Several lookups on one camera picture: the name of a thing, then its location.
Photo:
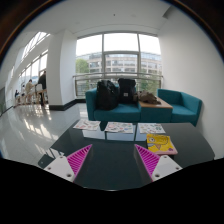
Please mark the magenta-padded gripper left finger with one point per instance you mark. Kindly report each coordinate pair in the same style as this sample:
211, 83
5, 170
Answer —
61, 166

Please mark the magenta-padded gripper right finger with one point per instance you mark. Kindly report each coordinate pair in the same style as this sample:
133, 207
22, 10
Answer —
163, 166

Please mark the orange yellow pink printed towel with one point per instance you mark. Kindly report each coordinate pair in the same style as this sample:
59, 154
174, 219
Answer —
160, 144

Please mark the printed sticker paper sheet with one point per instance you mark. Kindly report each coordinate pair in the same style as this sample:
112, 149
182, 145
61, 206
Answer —
151, 128
119, 127
86, 125

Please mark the teal side table wooden top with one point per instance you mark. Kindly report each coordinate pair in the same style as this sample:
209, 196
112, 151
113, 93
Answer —
155, 113

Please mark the teal fabric armchair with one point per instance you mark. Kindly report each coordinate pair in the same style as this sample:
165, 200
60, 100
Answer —
183, 108

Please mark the teal fabric sofa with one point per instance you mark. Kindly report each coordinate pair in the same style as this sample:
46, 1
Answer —
116, 115

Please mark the brown jacket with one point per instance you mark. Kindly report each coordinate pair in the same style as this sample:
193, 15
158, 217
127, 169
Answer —
148, 97

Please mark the black backpack with label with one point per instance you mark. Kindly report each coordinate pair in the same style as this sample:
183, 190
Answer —
126, 90

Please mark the person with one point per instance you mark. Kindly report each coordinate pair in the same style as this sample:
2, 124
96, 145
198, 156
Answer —
29, 88
42, 83

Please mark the shiny black backpack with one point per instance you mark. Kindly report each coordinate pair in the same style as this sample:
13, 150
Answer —
107, 95

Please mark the metal window railing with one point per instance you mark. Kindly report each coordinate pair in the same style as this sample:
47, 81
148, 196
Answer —
150, 75

